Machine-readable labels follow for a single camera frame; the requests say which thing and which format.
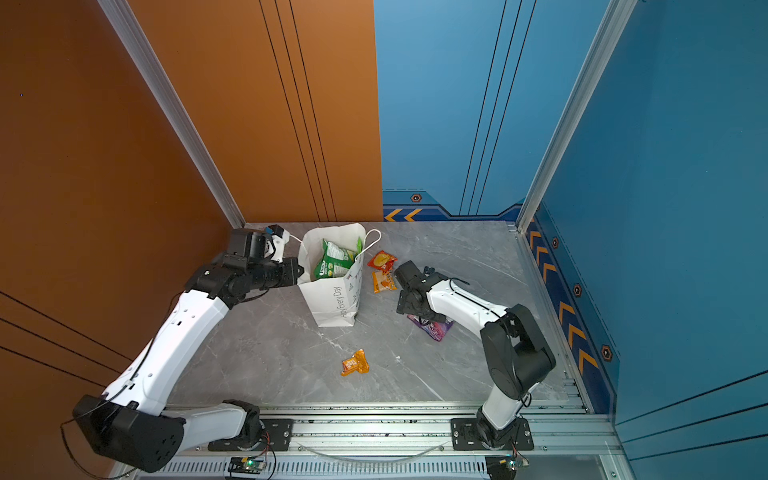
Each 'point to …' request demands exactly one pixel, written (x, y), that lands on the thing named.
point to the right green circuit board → (502, 467)
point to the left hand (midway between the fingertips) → (304, 265)
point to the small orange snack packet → (382, 281)
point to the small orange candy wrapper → (357, 363)
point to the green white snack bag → (336, 261)
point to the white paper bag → (334, 300)
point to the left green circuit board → (246, 465)
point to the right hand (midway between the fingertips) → (415, 310)
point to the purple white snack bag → (433, 329)
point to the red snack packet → (383, 262)
